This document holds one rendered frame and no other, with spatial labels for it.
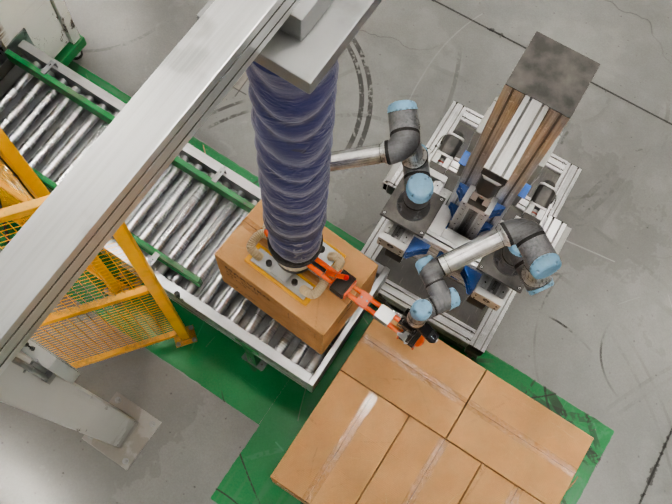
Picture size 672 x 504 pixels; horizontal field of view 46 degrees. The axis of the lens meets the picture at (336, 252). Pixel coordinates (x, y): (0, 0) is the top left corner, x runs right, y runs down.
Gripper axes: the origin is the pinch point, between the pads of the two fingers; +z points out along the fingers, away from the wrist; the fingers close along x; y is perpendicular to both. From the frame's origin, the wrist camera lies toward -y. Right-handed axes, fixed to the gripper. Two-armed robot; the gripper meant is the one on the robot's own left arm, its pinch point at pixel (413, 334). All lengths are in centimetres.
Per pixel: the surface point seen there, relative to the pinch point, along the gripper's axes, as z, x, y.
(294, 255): -21, 8, 55
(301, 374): 62, 31, 33
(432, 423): 67, 11, -31
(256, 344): 61, 32, 59
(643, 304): 120, -130, -95
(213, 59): -184, 32, 56
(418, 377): 67, -3, -13
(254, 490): 122, 85, 22
